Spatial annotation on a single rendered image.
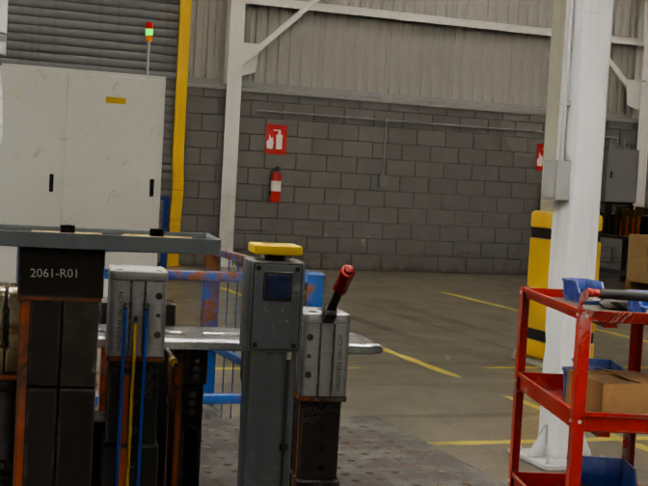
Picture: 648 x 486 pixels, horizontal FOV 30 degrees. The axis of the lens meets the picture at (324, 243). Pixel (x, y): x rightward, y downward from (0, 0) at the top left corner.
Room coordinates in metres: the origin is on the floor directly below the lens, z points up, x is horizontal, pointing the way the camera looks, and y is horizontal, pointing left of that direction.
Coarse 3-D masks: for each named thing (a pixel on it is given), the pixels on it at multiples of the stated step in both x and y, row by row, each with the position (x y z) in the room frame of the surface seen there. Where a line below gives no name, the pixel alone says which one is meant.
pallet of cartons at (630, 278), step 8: (632, 240) 16.10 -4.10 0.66; (640, 240) 15.94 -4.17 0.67; (632, 248) 16.09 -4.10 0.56; (640, 248) 15.93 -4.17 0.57; (632, 256) 16.09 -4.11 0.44; (640, 256) 15.92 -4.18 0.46; (632, 264) 16.08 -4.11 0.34; (640, 264) 15.91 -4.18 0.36; (632, 272) 16.07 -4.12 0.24; (640, 272) 15.90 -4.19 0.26; (632, 280) 16.04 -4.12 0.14; (640, 280) 15.89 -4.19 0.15; (632, 288) 16.10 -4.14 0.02; (640, 288) 16.16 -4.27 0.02
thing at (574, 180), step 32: (576, 0) 5.53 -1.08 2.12; (608, 0) 5.52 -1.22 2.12; (576, 32) 5.52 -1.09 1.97; (608, 32) 5.52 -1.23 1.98; (576, 64) 5.50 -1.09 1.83; (608, 64) 5.53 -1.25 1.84; (576, 96) 5.48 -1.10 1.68; (576, 128) 5.48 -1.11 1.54; (544, 160) 5.57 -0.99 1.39; (576, 160) 5.47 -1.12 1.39; (544, 192) 5.55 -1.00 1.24; (576, 192) 5.48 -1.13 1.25; (576, 224) 5.48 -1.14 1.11; (576, 256) 5.49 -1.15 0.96; (544, 416) 5.57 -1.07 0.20; (544, 448) 5.54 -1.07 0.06
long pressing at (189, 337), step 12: (168, 336) 1.78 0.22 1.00; (180, 336) 1.79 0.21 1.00; (192, 336) 1.80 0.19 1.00; (204, 336) 1.80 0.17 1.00; (216, 336) 1.81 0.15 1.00; (228, 336) 1.82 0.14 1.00; (360, 336) 1.91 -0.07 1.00; (180, 348) 1.73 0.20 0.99; (192, 348) 1.74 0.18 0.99; (204, 348) 1.74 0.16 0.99; (216, 348) 1.74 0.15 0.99; (228, 348) 1.75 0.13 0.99; (240, 348) 1.75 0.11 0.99; (348, 348) 1.78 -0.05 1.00; (360, 348) 1.79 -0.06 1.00; (372, 348) 1.79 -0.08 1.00
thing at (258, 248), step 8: (248, 248) 1.53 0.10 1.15; (256, 248) 1.48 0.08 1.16; (264, 248) 1.48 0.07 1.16; (272, 248) 1.48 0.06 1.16; (280, 248) 1.49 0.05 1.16; (288, 248) 1.49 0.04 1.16; (296, 248) 1.49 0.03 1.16; (264, 256) 1.51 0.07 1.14; (272, 256) 1.50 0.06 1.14; (280, 256) 1.50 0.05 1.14
